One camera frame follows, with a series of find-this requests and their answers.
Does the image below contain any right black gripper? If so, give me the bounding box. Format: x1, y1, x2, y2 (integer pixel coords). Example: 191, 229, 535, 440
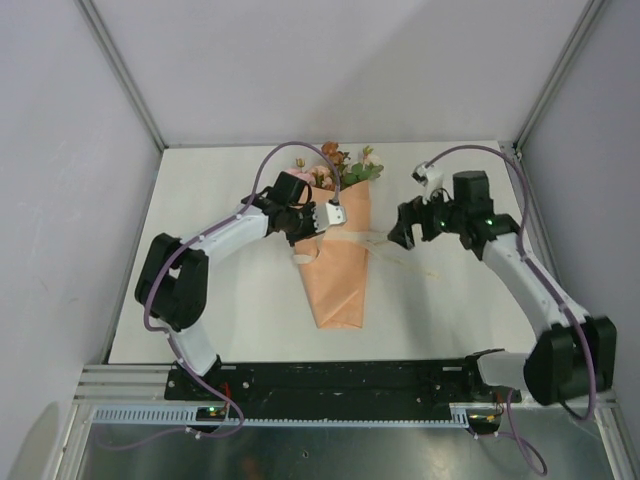
388, 183, 466, 251

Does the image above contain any cream ribbon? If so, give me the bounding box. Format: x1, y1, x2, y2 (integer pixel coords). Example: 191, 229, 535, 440
292, 227, 440, 279

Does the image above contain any pink fake flower stem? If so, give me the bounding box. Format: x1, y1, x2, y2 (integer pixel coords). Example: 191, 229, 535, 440
285, 157, 336, 190

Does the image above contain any white fake flower stem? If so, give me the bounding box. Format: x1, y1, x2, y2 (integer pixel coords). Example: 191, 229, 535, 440
342, 145, 384, 186

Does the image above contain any orange beige wrapping paper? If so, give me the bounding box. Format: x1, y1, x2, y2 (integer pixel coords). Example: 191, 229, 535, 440
294, 181, 371, 329

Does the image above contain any brown orange fake flower stem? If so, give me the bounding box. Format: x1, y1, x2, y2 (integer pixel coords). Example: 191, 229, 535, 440
321, 141, 350, 174

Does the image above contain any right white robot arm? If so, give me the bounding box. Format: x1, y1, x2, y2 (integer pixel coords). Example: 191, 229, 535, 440
388, 167, 617, 406

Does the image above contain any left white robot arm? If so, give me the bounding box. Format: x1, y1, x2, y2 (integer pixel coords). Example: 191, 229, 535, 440
134, 172, 318, 400

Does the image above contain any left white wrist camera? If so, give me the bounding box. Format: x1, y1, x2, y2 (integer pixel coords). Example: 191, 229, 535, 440
312, 202, 347, 234

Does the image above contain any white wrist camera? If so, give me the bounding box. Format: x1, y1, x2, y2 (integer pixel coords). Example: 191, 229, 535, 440
312, 202, 347, 234
411, 164, 444, 204

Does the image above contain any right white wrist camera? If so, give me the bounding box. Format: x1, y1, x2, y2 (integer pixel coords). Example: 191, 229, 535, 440
411, 164, 444, 204

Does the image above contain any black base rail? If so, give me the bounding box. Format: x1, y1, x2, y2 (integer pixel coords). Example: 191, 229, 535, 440
164, 355, 521, 422

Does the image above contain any grey cable duct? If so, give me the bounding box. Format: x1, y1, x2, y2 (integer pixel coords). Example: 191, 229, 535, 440
92, 402, 474, 431

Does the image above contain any aluminium frame profile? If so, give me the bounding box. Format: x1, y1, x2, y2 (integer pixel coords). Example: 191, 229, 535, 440
74, 365, 171, 404

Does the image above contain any right aluminium corner post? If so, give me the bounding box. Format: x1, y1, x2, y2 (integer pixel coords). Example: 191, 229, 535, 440
513, 0, 610, 152

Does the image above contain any aluminium corner post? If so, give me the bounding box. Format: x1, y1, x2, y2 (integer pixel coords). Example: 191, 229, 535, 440
513, 0, 610, 152
74, 0, 167, 153

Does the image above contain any left aluminium corner post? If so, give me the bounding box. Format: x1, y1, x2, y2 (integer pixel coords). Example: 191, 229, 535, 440
74, 0, 167, 153

